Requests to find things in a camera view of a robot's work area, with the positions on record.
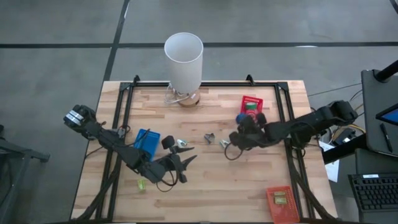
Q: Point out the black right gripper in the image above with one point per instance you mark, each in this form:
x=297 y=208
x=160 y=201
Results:
x=248 y=137

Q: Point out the black cart pole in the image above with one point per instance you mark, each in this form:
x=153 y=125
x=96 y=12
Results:
x=387 y=72

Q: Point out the green tape roll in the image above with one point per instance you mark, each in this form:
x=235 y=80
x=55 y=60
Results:
x=251 y=107

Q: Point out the orange plastic basket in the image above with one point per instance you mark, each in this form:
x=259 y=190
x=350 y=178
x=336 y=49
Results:
x=290 y=211

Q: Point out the red plastic basket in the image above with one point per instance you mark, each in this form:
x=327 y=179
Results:
x=245 y=100

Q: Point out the white lamp with wooden base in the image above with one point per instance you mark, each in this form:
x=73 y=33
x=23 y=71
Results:
x=183 y=62

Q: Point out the tablet with blue screen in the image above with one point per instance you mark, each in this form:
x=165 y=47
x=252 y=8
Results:
x=390 y=116

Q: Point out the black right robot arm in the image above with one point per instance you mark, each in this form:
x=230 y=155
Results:
x=311 y=121

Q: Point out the black stand legs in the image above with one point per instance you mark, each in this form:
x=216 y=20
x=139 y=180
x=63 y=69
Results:
x=18 y=152

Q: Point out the black keyboard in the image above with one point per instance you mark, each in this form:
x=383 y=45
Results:
x=373 y=193

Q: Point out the white paper sheet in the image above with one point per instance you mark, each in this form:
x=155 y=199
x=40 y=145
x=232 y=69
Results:
x=332 y=171

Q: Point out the grey computer cart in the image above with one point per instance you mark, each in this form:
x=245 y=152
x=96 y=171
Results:
x=373 y=140

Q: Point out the black pen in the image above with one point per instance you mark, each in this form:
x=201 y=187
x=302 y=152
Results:
x=385 y=133

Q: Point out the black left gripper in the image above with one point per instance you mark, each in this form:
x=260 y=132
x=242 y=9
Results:
x=174 y=155

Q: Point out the black aluminium table frame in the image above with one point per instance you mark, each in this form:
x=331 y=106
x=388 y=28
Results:
x=217 y=84

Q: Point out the blue plastic basket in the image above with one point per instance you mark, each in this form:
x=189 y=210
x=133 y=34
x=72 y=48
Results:
x=154 y=146

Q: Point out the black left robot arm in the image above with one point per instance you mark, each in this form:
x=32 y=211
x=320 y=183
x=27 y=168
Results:
x=124 y=152

